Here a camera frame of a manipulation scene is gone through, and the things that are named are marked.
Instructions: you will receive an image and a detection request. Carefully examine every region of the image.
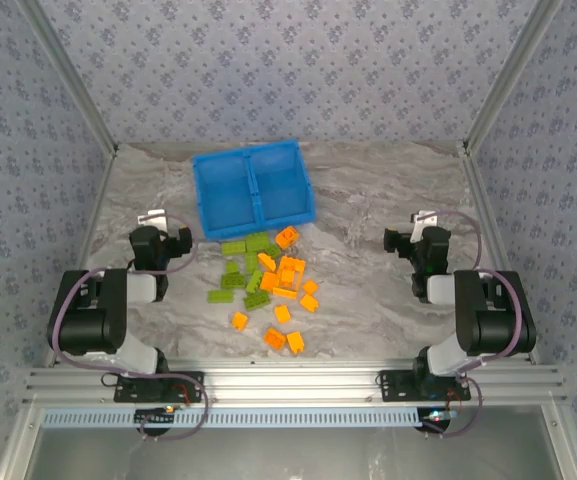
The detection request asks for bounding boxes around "orange lego window frame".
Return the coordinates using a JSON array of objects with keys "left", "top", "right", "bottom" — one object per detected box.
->
[{"left": 275, "top": 255, "right": 307, "bottom": 292}]

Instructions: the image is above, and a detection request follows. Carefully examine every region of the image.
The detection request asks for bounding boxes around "orange round lego spool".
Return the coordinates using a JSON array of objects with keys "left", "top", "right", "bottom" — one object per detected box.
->
[{"left": 274, "top": 225, "right": 302, "bottom": 250}]

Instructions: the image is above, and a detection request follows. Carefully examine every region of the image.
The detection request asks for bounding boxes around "small lit circuit board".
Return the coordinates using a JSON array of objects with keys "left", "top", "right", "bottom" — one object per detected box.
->
[
  {"left": 134, "top": 405, "right": 178, "bottom": 432},
  {"left": 416, "top": 407, "right": 453, "bottom": 434}
]

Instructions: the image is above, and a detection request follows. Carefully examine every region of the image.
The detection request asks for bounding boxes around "wide aluminium mounting beam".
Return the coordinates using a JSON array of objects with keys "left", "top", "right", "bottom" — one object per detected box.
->
[{"left": 22, "top": 360, "right": 567, "bottom": 407}]

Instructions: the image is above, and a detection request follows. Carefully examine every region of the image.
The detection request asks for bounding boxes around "grey metal panel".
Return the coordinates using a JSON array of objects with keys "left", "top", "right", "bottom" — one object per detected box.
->
[{"left": 22, "top": 427, "right": 564, "bottom": 480}]

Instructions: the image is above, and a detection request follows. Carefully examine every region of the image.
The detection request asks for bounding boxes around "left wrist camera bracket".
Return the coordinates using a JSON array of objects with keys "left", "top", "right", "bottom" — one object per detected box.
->
[{"left": 136, "top": 209, "right": 168, "bottom": 227}]

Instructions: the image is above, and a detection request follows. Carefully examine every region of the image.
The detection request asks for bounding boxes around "aluminium table edge rail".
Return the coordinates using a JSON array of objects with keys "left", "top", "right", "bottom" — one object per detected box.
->
[
  {"left": 42, "top": 144, "right": 120, "bottom": 369},
  {"left": 460, "top": 144, "right": 543, "bottom": 365}
]

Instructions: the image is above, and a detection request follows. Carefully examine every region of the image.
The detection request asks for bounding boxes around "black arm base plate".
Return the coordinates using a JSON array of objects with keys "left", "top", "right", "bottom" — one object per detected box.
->
[
  {"left": 377, "top": 369, "right": 472, "bottom": 404},
  {"left": 112, "top": 370, "right": 206, "bottom": 404}
]

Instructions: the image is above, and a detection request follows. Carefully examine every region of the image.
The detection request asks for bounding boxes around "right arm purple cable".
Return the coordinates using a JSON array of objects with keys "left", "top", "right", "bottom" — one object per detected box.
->
[{"left": 425, "top": 210, "right": 537, "bottom": 439}]

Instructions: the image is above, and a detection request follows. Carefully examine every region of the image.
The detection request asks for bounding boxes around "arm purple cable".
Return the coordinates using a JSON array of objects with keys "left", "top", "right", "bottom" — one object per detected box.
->
[
  {"left": 425, "top": 210, "right": 537, "bottom": 439},
  {"left": 50, "top": 213, "right": 210, "bottom": 442}
]

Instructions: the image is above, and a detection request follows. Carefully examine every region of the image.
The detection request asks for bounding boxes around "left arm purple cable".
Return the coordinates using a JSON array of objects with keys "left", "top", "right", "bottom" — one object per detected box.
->
[{"left": 50, "top": 213, "right": 210, "bottom": 442}]

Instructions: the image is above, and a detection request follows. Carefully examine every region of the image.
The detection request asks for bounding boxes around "aluminium frame post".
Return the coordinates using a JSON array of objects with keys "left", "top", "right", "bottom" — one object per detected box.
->
[
  {"left": 17, "top": 0, "right": 120, "bottom": 154},
  {"left": 461, "top": 0, "right": 565, "bottom": 155}
]

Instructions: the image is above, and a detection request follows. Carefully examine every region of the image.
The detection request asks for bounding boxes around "slotted white cable duct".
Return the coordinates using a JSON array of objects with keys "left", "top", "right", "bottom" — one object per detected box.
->
[{"left": 42, "top": 406, "right": 427, "bottom": 430}]

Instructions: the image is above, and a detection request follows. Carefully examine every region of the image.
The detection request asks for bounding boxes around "aluminium frame leg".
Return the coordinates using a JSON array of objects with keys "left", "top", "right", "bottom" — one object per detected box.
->
[
  {"left": 542, "top": 404, "right": 577, "bottom": 480},
  {"left": 0, "top": 404, "right": 44, "bottom": 480}
]

